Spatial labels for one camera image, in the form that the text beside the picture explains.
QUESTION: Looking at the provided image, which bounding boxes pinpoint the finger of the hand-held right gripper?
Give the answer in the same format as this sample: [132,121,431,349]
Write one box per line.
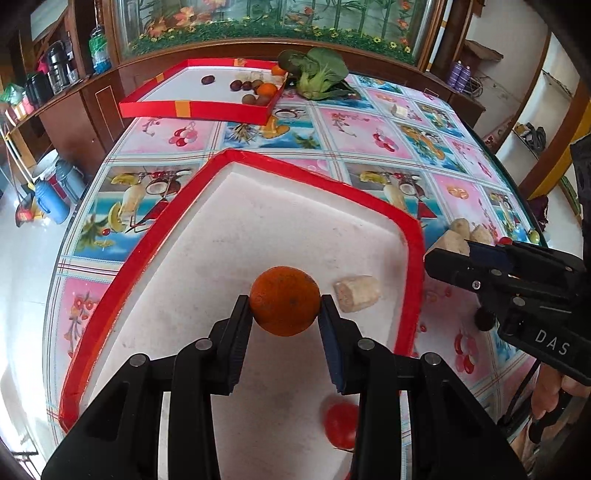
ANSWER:
[424,248,523,320]
[468,240,583,283]

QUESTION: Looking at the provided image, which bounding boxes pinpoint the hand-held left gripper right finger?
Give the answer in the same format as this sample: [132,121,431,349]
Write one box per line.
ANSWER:
[318,294,527,480]

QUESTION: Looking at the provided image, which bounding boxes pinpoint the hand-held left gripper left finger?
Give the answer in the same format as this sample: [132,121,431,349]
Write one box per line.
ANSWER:
[41,295,254,480]

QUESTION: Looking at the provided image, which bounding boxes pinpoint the red-rimmed white tray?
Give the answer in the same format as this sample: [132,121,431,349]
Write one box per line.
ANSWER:
[58,148,426,480]

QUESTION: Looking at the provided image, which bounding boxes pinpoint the person's right hand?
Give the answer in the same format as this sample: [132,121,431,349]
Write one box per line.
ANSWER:
[510,362,591,462]

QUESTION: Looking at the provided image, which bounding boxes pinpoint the dark shoes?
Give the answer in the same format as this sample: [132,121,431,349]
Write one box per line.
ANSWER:
[517,122,548,148]

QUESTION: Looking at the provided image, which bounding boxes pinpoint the fruit-print tablecloth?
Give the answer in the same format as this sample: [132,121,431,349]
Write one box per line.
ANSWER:
[44,71,550,480]

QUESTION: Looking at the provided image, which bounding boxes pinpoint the cardboard box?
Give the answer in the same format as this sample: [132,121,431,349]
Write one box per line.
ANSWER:
[464,41,504,63]

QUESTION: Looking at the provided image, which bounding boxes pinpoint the grey jug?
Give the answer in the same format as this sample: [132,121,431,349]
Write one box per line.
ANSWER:
[55,159,88,204]

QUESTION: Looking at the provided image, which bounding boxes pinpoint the blue jug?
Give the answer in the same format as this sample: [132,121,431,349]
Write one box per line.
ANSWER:
[34,180,70,224]

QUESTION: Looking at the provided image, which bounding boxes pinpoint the green leafy vegetable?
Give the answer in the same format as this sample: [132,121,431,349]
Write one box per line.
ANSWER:
[277,47,361,100]

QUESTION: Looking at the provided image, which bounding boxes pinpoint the red dustpan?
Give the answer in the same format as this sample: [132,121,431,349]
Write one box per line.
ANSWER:
[14,194,38,229]

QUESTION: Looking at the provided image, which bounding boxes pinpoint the red tray with yellow patches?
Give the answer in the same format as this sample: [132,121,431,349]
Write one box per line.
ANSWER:
[119,58,289,124]

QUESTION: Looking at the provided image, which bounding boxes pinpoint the wooden cabinet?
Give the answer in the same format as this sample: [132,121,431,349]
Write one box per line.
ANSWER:
[14,0,488,185]

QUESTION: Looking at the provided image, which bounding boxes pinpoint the floral painted glass panel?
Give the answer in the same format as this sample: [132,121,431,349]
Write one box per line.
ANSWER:
[102,0,444,65]

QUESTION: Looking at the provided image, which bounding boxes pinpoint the water bottle with green label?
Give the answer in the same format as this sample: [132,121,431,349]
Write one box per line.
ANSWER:
[89,25,113,75]

